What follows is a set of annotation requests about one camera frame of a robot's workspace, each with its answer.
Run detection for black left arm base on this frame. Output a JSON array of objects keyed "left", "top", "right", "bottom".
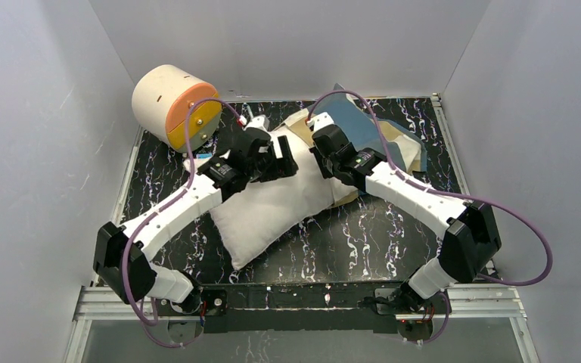
[{"left": 156, "top": 284, "right": 228, "bottom": 344}]

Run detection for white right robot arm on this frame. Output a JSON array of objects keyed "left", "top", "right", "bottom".
[{"left": 311, "top": 125, "right": 502, "bottom": 309}]

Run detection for white pillow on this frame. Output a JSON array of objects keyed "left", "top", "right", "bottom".
[{"left": 210, "top": 110, "right": 358, "bottom": 270}]

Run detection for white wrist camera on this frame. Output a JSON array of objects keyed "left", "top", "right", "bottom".
[
  {"left": 238, "top": 115, "right": 269, "bottom": 132},
  {"left": 306, "top": 112, "right": 334, "bottom": 133}
]

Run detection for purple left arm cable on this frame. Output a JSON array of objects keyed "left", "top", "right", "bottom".
[{"left": 120, "top": 98, "right": 249, "bottom": 350}]

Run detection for blue beige white pillowcase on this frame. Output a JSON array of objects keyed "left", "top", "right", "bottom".
[{"left": 278, "top": 93, "right": 427, "bottom": 212}]

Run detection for round cream drawer cabinet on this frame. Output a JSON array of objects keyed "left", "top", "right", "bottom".
[{"left": 131, "top": 64, "right": 222, "bottom": 154}]

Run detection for aluminium table frame rail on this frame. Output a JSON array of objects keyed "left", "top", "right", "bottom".
[{"left": 63, "top": 92, "right": 542, "bottom": 363}]

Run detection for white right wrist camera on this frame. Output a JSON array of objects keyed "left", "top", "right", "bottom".
[{"left": 306, "top": 112, "right": 334, "bottom": 133}]

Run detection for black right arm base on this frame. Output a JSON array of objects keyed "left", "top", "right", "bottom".
[{"left": 358, "top": 282, "right": 452, "bottom": 346}]

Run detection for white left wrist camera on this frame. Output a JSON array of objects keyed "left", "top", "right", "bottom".
[{"left": 238, "top": 115, "right": 269, "bottom": 132}]

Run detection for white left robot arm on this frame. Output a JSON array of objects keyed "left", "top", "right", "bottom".
[{"left": 93, "top": 128, "right": 298, "bottom": 304}]

